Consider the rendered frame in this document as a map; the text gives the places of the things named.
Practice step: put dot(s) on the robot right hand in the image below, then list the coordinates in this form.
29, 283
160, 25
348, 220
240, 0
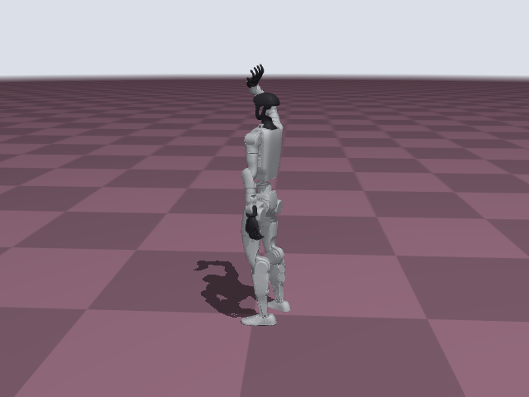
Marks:
253, 81

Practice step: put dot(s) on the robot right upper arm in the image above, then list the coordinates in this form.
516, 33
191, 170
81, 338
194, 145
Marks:
275, 117

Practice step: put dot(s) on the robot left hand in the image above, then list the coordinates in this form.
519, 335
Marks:
252, 226

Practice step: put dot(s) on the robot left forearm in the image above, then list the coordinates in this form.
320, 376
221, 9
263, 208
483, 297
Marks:
250, 192

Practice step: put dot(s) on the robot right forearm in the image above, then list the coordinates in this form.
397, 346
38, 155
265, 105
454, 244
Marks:
257, 90

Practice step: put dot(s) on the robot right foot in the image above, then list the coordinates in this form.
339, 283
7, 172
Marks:
284, 306

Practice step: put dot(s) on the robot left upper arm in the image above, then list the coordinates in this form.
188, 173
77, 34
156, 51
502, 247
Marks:
252, 143

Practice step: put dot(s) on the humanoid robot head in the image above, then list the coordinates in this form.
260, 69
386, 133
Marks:
267, 100

